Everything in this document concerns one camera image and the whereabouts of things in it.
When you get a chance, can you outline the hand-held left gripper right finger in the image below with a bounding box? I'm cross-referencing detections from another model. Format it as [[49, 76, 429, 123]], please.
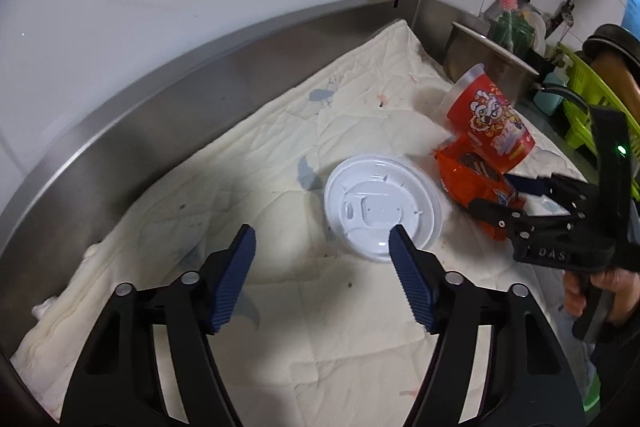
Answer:
[[389, 224, 586, 427]]

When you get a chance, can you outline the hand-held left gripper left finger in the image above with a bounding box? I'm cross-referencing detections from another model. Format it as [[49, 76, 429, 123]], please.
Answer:
[[60, 223, 257, 427]]

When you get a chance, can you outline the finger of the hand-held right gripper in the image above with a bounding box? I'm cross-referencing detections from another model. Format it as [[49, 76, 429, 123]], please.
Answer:
[[505, 174, 599, 215], [469, 198, 576, 243]]

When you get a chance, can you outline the orange snack packet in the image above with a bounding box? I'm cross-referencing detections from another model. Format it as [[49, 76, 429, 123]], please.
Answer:
[[434, 134, 526, 243]]

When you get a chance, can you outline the white plastic lid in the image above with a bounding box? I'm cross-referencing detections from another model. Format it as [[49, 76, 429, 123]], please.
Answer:
[[324, 152, 443, 264]]

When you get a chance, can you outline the person's right hand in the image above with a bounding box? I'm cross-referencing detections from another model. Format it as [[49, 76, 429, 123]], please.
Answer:
[[565, 269, 640, 323]]

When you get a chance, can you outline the red printed snack cup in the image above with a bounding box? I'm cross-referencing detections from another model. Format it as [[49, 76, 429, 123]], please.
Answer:
[[442, 63, 536, 172]]

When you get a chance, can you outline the green plastic dish rack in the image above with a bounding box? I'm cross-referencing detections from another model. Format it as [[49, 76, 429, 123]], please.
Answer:
[[555, 44, 640, 202]]

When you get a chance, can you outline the light blue cup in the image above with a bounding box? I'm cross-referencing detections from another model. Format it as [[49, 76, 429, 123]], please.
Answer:
[[532, 72, 568, 118]]

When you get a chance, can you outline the quilted printed cream mat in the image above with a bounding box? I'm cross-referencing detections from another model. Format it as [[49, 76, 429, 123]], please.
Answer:
[[10, 19, 596, 427]]

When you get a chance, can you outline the steel cooking pot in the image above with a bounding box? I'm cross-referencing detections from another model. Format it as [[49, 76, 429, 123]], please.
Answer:
[[442, 22, 591, 108]]

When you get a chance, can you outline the green utensil holder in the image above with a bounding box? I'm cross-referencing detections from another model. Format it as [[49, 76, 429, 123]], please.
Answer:
[[487, 12, 536, 58]]

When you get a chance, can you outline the white spatula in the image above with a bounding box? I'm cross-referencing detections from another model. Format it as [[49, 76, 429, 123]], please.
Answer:
[[520, 9, 547, 52]]

